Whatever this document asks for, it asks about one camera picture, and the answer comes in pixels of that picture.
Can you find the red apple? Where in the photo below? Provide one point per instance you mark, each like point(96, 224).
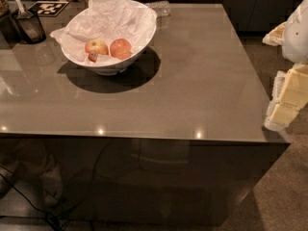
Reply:
point(120, 49)

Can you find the clear plastic container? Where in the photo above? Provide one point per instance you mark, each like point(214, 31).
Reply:
point(161, 8)

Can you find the black white fiducial marker card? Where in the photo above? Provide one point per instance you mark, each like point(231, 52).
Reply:
point(48, 8)

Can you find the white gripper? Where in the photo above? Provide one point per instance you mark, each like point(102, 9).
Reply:
point(296, 36)

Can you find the white ceramic bowl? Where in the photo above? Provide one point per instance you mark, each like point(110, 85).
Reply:
point(135, 24)

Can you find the white crumpled paper liner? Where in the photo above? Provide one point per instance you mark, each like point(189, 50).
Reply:
point(104, 6)

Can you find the yellow-red apple with sticker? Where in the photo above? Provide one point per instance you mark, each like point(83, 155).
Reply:
point(96, 47)

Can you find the black cup with utensil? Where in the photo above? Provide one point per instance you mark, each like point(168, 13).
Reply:
point(28, 24)

